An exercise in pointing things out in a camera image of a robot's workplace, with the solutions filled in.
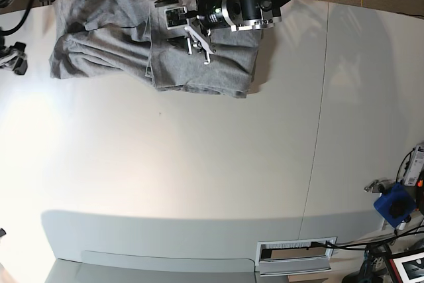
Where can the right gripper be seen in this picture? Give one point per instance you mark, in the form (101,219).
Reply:
(13,58)

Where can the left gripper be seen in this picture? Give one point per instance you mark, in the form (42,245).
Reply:
(196,37)

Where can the grey T-shirt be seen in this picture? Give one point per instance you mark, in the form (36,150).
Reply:
(99,37)

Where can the metal table clamp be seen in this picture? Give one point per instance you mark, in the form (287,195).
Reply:
(378,186)

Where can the white barcode power adapter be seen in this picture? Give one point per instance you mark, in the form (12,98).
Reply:
(415,167)

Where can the blue plastic device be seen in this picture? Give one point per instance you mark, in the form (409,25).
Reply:
(395,205)

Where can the framed picture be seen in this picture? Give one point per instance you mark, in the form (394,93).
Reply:
(408,268)

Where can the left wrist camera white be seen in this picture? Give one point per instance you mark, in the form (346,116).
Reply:
(175,17)

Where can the table cable grommet box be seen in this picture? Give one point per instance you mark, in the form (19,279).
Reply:
(285,258)

